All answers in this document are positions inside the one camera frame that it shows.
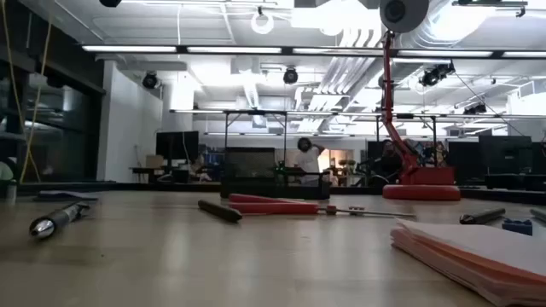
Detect red-handled scissors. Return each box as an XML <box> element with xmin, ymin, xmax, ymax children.
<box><xmin>227</xmin><ymin>193</ymin><xmax>417</xmax><ymax>218</ymax></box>

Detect thick black marker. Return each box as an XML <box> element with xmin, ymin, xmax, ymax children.
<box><xmin>197</xmin><ymin>199</ymin><xmax>243</xmax><ymax>223</ymax></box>

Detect thin dark pen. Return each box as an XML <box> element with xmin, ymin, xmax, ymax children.
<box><xmin>458</xmin><ymin>206</ymin><xmax>507</xmax><ymax>226</ymax></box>

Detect pink sticky note pad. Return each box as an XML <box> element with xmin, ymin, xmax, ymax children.
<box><xmin>389</xmin><ymin>218</ymin><xmax>546</xmax><ymax>307</ymax></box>

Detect clear silver ballpoint pen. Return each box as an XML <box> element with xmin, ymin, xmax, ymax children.
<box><xmin>28</xmin><ymin>201</ymin><xmax>91</xmax><ymax>239</ymax></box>

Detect small blue block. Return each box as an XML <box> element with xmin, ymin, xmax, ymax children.
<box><xmin>501</xmin><ymin>217</ymin><xmax>534</xmax><ymax>237</ymax></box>

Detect person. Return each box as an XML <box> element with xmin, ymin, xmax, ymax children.
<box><xmin>378</xmin><ymin>139</ymin><xmax>404</xmax><ymax>181</ymax></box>
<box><xmin>293</xmin><ymin>136</ymin><xmax>327</xmax><ymax>186</ymax></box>

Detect black ceiling spotlight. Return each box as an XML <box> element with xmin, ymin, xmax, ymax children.
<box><xmin>419</xmin><ymin>61</ymin><xmax>456</xmax><ymax>89</ymax></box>
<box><xmin>282</xmin><ymin>67</ymin><xmax>300</xmax><ymax>86</ymax></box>
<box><xmin>142</xmin><ymin>71</ymin><xmax>162</xmax><ymax>91</ymax></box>

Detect black monitor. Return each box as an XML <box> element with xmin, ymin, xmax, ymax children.
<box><xmin>154</xmin><ymin>130</ymin><xmax>200</xmax><ymax>163</ymax></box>

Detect long ceiling light bar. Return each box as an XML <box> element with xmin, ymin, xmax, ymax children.
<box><xmin>80</xmin><ymin>43</ymin><xmax>546</xmax><ymax>60</ymax></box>

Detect black aluminium table frame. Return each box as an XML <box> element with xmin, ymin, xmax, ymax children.
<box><xmin>0</xmin><ymin>181</ymin><xmax>546</xmax><ymax>206</ymax></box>

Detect yellow cable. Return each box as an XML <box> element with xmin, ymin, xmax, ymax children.
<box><xmin>0</xmin><ymin>0</ymin><xmax>55</xmax><ymax>184</ymax></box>

